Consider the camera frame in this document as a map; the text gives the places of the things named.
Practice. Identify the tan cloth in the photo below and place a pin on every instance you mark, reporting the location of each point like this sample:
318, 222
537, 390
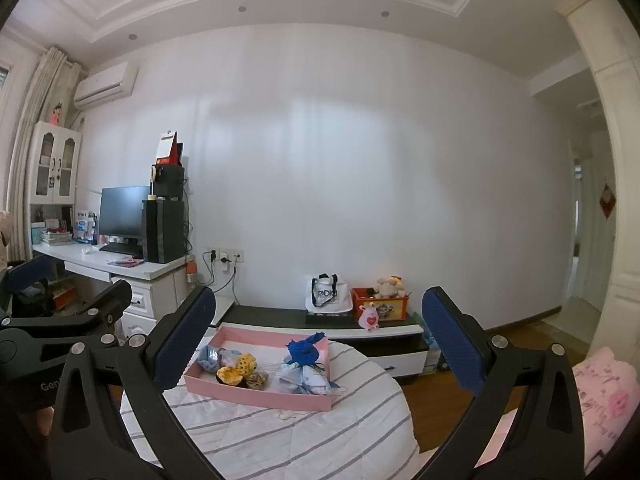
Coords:
256, 380

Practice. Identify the pink heart plush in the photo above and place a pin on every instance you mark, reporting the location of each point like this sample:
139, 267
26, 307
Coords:
369, 319

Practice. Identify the white striped table cover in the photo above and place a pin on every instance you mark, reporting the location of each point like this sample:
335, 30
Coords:
300, 440

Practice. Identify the black speaker box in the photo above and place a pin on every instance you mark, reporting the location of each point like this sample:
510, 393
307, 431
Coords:
169, 180

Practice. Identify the orange storage box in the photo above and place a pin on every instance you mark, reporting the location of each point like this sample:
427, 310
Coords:
65, 300

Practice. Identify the pink shallow box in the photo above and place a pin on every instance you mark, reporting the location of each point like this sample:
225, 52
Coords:
260, 400

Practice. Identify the pink printed quilt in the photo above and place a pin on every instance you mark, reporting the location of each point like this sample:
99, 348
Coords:
600, 385

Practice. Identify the black and white tv cabinet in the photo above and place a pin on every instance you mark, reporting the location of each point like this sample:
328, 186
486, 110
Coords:
400, 360

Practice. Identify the window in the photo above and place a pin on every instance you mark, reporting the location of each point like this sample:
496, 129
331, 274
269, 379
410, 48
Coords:
3, 75

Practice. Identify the black office chair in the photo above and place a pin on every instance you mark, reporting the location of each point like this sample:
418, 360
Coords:
47, 286

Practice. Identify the red notebook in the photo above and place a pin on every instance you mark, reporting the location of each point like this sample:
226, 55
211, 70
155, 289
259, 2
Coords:
125, 262

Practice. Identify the fluffy grey-blue cloth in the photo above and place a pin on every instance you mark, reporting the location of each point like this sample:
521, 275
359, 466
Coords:
209, 357

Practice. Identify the small white cloth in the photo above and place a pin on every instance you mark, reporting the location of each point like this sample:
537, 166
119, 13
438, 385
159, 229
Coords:
229, 357

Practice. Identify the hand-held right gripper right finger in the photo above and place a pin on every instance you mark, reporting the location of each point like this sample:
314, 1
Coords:
450, 340

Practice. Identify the white door frame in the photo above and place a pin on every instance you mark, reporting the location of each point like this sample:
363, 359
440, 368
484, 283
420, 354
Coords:
620, 160

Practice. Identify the cream plush toy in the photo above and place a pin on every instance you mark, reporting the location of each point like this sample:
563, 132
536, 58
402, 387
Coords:
387, 287

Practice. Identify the pink padded jacket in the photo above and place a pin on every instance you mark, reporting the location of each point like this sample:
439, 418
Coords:
4, 230

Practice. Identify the red and white paper bag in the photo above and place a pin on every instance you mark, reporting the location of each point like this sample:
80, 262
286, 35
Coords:
167, 147

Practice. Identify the white tote bag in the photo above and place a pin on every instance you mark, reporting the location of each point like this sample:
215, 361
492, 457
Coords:
327, 297

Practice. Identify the red door ornament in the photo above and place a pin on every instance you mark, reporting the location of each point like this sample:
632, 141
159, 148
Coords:
607, 200

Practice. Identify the red toy box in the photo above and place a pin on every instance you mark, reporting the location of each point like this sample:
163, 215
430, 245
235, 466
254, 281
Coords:
392, 310

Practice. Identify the white air conditioner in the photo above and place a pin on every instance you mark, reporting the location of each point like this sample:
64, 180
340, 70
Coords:
105, 85

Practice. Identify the white wall outlets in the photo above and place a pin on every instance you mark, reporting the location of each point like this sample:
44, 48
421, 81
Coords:
227, 256

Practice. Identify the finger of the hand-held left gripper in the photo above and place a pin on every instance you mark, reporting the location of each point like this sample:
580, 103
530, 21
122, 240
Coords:
30, 272
95, 310

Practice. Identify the stack of books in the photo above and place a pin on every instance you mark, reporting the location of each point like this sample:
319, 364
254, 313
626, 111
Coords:
55, 236

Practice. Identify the black keyboard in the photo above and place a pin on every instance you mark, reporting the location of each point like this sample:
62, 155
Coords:
120, 248

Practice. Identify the white hutch cabinet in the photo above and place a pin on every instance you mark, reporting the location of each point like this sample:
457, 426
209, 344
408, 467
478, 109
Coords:
55, 165

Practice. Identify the beige curtain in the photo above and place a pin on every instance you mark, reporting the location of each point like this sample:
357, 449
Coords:
35, 100

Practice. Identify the dark blue cloth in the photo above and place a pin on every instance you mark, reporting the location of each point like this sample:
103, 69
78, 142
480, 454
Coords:
304, 351

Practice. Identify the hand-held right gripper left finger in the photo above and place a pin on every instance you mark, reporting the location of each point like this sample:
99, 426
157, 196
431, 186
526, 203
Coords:
185, 340

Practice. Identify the black computer monitor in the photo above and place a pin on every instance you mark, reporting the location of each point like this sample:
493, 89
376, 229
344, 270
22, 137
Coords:
122, 212

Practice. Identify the yellow knitted item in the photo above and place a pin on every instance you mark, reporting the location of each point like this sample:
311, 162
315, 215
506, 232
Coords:
245, 361
227, 375

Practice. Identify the white desk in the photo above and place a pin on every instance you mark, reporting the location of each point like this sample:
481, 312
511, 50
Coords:
150, 270

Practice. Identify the light blue printed cloth bundle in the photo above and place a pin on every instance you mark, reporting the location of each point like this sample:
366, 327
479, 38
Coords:
305, 381

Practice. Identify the orange capped bottle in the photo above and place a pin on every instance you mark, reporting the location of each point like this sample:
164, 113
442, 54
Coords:
190, 272

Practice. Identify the black computer tower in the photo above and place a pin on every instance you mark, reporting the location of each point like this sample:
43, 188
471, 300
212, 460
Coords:
165, 232

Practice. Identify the small pink doll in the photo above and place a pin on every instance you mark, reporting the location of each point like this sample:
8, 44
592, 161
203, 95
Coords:
56, 112

